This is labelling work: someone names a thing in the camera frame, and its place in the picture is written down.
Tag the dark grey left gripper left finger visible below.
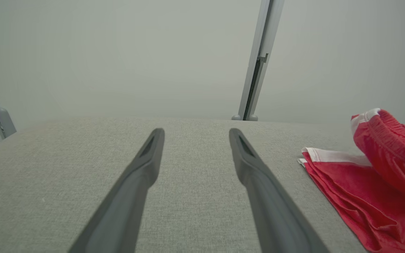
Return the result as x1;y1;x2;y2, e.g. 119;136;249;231
68;128;166;253

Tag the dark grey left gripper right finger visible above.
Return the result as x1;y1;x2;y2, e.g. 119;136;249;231
229;128;330;253

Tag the red garment with white trim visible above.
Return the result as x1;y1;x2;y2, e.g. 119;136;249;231
297;108;405;253

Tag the grey fabric padded table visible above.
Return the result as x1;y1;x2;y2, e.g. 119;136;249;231
0;116;405;253

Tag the grey rounded post foot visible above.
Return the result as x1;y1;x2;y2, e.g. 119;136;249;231
0;107;17;138

